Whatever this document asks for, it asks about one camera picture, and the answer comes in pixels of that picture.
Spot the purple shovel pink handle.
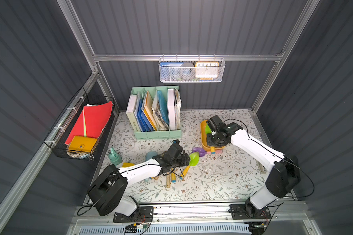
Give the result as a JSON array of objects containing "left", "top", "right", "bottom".
[{"left": 192, "top": 147, "right": 223, "bottom": 157}]

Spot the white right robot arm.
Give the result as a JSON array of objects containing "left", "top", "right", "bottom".
[{"left": 207, "top": 115, "right": 301, "bottom": 216}]

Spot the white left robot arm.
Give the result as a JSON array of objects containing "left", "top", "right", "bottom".
[{"left": 87, "top": 140, "right": 191, "bottom": 217}]

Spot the yellow plastic storage box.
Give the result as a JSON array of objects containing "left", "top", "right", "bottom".
[{"left": 200, "top": 120, "right": 224, "bottom": 152}]

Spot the blue box in basket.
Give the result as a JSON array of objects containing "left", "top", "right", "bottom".
[{"left": 159, "top": 62, "right": 183, "bottom": 82}]

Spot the teal toy scoop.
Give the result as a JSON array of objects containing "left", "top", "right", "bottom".
[{"left": 146, "top": 151, "right": 158, "bottom": 161}]

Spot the green desktop file organizer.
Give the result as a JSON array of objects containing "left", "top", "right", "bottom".
[{"left": 126, "top": 86, "right": 181, "bottom": 140}]

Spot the yellow toy piece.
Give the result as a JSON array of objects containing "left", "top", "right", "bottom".
[{"left": 122, "top": 163, "right": 135, "bottom": 167}]

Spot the green spray bottle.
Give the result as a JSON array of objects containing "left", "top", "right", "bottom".
[{"left": 108, "top": 147, "right": 122, "bottom": 165}]

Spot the yellow white alarm clock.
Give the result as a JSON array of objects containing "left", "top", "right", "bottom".
[{"left": 195, "top": 61, "right": 220, "bottom": 79}]

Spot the grey tape roll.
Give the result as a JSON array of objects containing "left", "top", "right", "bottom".
[{"left": 179, "top": 62, "right": 195, "bottom": 81}]

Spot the red paper folder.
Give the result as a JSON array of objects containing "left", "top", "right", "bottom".
[{"left": 65, "top": 101, "right": 113, "bottom": 145}]

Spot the yellow wallet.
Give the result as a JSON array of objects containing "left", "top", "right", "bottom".
[{"left": 67, "top": 136, "right": 98, "bottom": 152}]

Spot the wooden handle toy tool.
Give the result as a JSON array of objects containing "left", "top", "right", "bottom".
[{"left": 166, "top": 175, "right": 171, "bottom": 189}]

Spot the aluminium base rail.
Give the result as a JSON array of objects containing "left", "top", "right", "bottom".
[{"left": 129, "top": 202, "right": 272, "bottom": 223}]

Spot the white wire wall basket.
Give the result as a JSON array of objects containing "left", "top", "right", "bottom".
[{"left": 158, "top": 55, "right": 226, "bottom": 83}]

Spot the black wire side basket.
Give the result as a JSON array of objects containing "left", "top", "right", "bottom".
[{"left": 44, "top": 88, "right": 116, "bottom": 161}]

